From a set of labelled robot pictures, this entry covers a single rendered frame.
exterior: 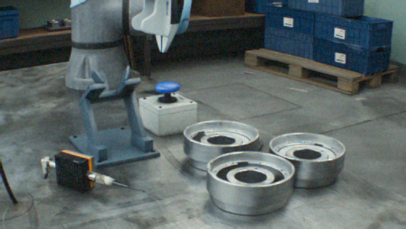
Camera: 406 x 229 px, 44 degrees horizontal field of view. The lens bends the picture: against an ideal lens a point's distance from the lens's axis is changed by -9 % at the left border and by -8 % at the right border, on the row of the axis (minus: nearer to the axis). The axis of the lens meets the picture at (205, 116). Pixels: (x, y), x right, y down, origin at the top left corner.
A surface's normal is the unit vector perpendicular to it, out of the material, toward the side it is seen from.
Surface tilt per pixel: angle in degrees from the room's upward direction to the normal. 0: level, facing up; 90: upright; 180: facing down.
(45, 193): 0
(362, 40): 90
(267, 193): 90
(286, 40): 90
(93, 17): 90
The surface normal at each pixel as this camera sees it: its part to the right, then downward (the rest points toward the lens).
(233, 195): -0.44, 0.27
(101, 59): 0.29, 0.00
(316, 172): 0.07, 0.31
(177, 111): 0.54, 0.27
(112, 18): 0.07, 0.51
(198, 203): 0.01, -0.95
